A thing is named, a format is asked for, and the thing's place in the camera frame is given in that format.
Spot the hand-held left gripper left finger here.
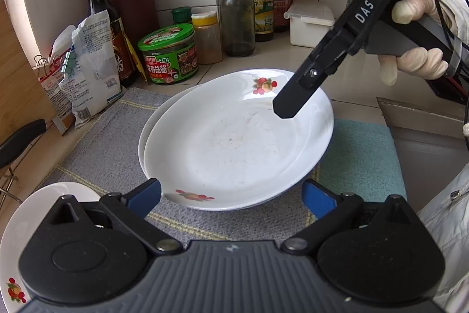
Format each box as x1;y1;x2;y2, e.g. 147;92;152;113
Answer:
47;177;184;258

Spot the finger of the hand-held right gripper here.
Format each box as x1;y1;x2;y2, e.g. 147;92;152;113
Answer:
272;41;347;120

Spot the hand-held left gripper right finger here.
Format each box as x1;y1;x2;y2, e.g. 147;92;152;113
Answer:
280;178;418;258

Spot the white floral plate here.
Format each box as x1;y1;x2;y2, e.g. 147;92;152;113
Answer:
143;69;335;212
138;84;319;213
0;181;102;303

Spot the person's right hand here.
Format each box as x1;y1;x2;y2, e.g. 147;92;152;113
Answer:
378;0;459;87

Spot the white seasoning box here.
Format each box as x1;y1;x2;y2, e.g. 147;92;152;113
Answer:
284;0;336;49

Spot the grey and teal kitchen towel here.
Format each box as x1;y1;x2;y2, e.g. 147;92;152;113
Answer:
34;87;408;244

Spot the red-capped glass bottle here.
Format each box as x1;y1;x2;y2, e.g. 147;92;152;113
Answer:
219;0;256;57

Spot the yellow-lidded spice jar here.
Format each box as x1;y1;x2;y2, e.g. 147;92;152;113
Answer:
191;11;223;65

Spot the dark red and black device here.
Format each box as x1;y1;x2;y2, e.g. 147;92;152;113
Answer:
427;73;469;104

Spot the white bag with blue print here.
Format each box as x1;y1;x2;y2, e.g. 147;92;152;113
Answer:
59;11;123;130

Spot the person's white jacket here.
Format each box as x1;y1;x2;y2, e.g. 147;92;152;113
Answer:
416;166;469;313

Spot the small green-capped bottle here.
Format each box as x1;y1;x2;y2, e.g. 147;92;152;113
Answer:
171;7;193;24

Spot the red and white packet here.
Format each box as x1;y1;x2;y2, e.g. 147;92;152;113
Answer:
33;25;79;136

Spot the wooden cutting board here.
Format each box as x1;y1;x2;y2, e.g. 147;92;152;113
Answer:
0;0;57;147

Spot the dark soy sauce bottle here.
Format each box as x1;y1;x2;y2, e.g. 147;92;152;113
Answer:
81;0;138;88

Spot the dark red knife block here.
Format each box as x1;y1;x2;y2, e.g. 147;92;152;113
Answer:
99;0;160;79

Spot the metal wire rack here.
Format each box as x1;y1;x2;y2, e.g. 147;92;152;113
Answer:
0;166;23;211

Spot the black-handled kitchen knife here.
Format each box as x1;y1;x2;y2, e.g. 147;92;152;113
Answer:
0;119;47;163

